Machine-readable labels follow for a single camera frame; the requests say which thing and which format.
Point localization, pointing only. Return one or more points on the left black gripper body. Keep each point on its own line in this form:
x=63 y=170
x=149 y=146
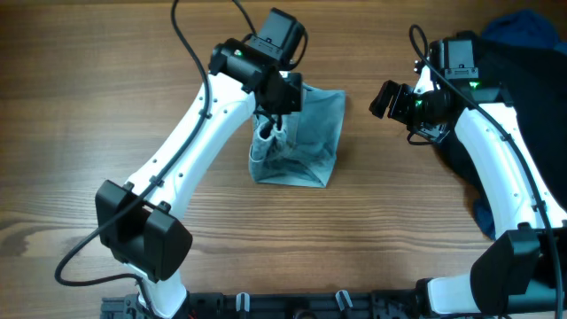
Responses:
x=286 y=97

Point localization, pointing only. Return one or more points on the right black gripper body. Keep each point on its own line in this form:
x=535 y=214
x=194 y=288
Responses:
x=415 y=110

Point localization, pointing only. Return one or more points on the light blue denim shorts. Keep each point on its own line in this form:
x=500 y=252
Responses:
x=299 y=149

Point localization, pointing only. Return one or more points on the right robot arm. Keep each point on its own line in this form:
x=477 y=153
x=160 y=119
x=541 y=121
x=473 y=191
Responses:
x=497 y=115

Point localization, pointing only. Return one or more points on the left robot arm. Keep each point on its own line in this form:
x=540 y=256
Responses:
x=140 y=220

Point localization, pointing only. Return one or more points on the black garment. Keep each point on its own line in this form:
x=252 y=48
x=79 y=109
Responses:
x=536 y=80

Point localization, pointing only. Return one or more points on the dark blue garment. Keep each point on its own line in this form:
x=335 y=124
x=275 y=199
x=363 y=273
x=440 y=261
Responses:
x=526 y=29

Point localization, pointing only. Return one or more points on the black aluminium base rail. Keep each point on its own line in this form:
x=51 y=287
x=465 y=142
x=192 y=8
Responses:
x=343 y=304

